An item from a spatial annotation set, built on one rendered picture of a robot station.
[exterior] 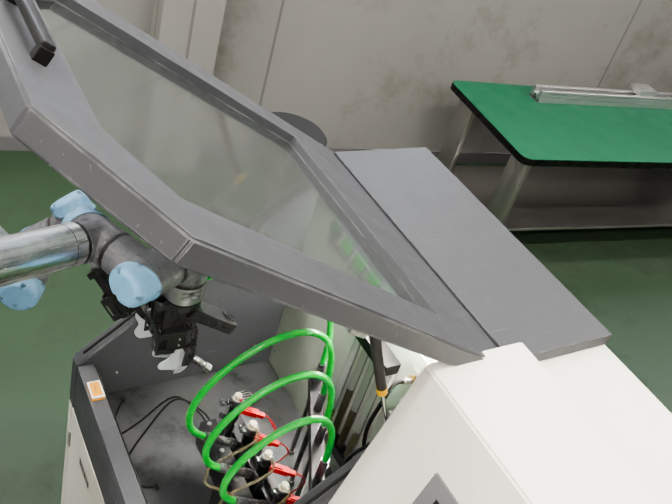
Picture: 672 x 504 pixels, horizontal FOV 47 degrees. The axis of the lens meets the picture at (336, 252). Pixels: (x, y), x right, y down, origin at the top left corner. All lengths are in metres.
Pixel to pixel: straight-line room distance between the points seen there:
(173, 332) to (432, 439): 0.52
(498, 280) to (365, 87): 3.21
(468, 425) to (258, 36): 3.36
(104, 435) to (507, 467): 0.96
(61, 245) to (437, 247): 0.77
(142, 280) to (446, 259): 0.66
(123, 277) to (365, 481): 0.55
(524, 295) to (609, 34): 4.03
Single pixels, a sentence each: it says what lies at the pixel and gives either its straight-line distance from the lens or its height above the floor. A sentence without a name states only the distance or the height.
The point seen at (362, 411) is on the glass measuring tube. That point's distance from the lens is 1.77.
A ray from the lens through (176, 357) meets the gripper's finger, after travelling 1.54.
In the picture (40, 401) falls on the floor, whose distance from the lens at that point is 3.14.
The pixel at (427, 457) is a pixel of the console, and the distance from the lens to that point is 1.30.
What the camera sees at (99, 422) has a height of 0.95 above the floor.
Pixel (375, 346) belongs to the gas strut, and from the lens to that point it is 1.21.
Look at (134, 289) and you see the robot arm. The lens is 1.28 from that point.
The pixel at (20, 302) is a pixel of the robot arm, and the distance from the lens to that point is 1.57.
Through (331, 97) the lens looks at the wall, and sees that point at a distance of 4.68.
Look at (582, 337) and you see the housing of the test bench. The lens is 1.61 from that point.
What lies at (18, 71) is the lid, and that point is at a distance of 0.93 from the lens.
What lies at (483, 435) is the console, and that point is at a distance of 1.23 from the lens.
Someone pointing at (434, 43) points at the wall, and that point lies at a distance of 4.81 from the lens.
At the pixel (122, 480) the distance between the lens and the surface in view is 1.77.
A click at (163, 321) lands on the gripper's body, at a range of 1.47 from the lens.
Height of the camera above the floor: 2.39
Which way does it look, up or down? 36 degrees down
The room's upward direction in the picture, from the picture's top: 18 degrees clockwise
